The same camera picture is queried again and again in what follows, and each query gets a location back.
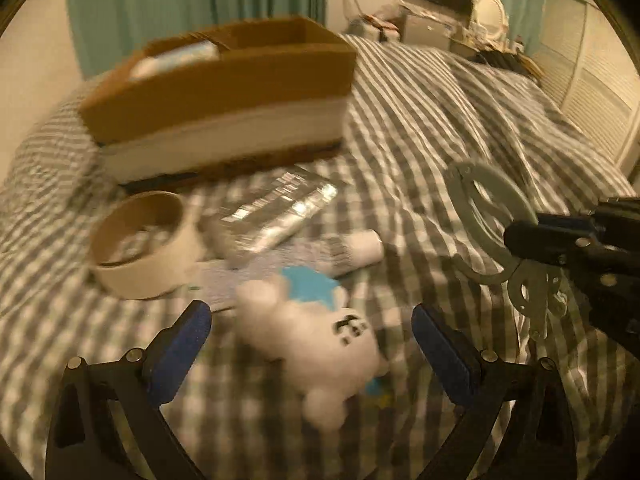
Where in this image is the brown cardboard box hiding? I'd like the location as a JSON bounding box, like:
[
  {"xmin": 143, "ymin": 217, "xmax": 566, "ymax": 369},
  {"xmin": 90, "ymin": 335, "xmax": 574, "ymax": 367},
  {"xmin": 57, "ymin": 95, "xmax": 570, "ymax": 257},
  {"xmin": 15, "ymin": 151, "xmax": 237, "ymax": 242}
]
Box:
[{"xmin": 80, "ymin": 16, "xmax": 359, "ymax": 187}]

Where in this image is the grey desktop box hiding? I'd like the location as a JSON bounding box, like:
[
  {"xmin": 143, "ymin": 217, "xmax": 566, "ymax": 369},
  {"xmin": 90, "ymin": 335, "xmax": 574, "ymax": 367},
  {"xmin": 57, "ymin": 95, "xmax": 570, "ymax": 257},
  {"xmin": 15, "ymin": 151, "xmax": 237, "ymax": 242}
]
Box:
[{"xmin": 401, "ymin": 12, "xmax": 452, "ymax": 47}]

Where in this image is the beige tape roll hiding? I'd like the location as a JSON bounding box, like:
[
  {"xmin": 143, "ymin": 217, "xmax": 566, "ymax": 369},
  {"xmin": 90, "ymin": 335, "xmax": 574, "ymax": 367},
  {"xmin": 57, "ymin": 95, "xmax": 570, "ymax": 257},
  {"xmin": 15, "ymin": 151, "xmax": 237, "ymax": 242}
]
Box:
[{"xmin": 88, "ymin": 191, "xmax": 207, "ymax": 302}]

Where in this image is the white packet in box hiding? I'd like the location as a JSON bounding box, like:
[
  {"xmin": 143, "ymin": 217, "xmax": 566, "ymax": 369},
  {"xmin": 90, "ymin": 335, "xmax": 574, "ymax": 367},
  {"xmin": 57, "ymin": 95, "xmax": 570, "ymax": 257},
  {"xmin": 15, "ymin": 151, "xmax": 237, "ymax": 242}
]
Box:
[{"xmin": 129, "ymin": 41, "xmax": 222, "ymax": 82}]

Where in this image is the dark cloth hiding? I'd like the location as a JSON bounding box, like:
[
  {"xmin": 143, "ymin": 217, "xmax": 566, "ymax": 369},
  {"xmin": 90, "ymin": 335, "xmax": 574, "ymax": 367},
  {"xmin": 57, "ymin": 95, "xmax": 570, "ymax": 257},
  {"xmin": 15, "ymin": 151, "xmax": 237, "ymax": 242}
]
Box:
[{"xmin": 469, "ymin": 47, "xmax": 545, "ymax": 82}]

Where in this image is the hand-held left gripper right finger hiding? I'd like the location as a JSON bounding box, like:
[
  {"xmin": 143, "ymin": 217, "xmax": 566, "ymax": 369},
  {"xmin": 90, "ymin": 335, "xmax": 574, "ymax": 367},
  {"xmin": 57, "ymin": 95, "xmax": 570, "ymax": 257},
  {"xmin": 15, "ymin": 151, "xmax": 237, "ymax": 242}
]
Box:
[{"xmin": 410, "ymin": 304, "xmax": 597, "ymax": 480}]

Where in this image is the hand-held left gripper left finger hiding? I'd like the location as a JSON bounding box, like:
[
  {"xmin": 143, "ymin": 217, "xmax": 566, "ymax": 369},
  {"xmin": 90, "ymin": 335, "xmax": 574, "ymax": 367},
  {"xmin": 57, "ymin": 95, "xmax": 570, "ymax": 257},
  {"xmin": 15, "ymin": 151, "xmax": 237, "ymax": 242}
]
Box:
[{"xmin": 45, "ymin": 300, "xmax": 213, "ymax": 480}]

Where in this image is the white louvered closet door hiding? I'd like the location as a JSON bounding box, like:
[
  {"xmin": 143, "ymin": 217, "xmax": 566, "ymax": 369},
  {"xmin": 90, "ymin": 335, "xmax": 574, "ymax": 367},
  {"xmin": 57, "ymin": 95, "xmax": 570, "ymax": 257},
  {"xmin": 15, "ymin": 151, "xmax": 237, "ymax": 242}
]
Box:
[{"xmin": 529, "ymin": 0, "xmax": 640, "ymax": 172}]

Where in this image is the white plush toy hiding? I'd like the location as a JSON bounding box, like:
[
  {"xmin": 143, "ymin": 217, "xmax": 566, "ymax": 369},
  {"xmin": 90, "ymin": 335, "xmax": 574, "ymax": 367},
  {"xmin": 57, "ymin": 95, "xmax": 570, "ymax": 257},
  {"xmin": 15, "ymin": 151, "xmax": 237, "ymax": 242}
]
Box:
[{"xmin": 234, "ymin": 266, "xmax": 392, "ymax": 433}]

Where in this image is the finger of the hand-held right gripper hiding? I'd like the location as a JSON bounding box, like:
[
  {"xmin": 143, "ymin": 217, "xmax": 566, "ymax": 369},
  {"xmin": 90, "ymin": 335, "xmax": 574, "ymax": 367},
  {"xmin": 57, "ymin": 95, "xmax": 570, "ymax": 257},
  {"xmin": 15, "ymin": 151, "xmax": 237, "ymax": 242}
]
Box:
[
  {"xmin": 564, "ymin": 246, "xmax": 640, "ymax": 347},
  {"xmin": 503, "ymin": 212, "xmax": 601, "ymax": 267}
]

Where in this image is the silver foil packet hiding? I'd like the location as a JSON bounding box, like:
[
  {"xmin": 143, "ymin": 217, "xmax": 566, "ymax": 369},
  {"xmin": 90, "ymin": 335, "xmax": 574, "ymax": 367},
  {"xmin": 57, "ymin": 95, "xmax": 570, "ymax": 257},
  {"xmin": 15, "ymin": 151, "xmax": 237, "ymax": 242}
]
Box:
[{"xmin": 209, "ymin": 165, "xmax": 339, "ymax": 267}]

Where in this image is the white tube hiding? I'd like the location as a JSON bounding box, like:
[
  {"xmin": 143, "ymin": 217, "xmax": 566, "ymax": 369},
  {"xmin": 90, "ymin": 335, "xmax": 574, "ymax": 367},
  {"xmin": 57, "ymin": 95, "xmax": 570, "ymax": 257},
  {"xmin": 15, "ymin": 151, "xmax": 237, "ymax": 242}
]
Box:
[{"xmin": 320, "ymin": 229, "xmax": 385, "ymax": 278}]

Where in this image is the grey checked blanket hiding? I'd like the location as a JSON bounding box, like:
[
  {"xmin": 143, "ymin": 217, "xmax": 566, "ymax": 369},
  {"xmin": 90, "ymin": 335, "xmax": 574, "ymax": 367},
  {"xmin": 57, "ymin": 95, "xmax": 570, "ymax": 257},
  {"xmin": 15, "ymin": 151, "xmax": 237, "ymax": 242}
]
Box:
[{"xmin": 0, "ymin": 30, "xmax": 640, "ymax": 480}]

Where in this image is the white framed table mirror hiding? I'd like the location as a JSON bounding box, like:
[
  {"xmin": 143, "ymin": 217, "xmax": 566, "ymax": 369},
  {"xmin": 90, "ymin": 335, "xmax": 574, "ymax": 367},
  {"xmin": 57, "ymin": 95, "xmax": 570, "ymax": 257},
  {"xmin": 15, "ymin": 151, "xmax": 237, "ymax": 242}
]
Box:
[{"xmin": 472, "ymin": 0, "xmax": 512, "ymax": 42}]

